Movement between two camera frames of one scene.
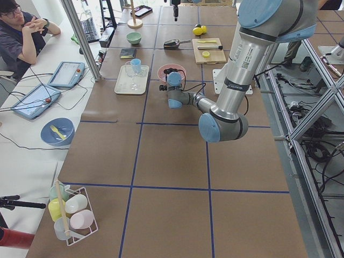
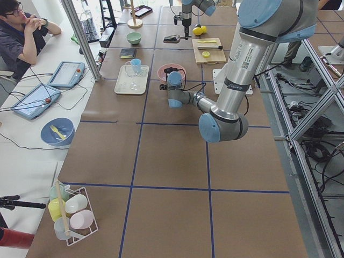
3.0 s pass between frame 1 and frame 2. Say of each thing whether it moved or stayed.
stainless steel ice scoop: moved
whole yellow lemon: stayed
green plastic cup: stayed
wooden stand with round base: stayed
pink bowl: stayed
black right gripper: moved
